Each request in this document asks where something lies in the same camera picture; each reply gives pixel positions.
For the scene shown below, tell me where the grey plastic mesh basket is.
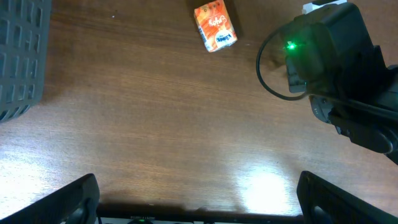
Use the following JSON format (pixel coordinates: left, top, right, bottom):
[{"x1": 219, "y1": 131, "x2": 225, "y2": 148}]
[{"x1": 1, "y1": 0, "x2": 52, "y2": 123}]

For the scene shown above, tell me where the orange tissue pack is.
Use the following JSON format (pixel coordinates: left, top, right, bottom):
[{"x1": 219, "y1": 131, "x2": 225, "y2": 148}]
[{"x1": 193, "y1": 0, "x2": 238, "y2": 52}]

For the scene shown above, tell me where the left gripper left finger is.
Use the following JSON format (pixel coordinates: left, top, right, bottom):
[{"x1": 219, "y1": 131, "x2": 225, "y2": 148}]
[{"x1": 1, "y1": 174, "x2": 100, "y2": 224}]

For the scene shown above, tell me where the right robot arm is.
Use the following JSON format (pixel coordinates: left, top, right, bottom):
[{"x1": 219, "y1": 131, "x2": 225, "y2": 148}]
[{"x1": 281, "y1": 2, "x2": 397, "y2": 162}]

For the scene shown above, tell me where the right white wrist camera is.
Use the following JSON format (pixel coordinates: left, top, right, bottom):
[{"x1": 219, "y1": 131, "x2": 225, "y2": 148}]
[{"x1": 302, "y1": 0, "x2": 347, "y2": 14}]

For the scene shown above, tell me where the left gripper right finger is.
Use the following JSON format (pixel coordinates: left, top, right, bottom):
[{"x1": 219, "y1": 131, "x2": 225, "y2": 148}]
[{"x1": 297, "y1": 171, "x2": 397, "y2": 224}]

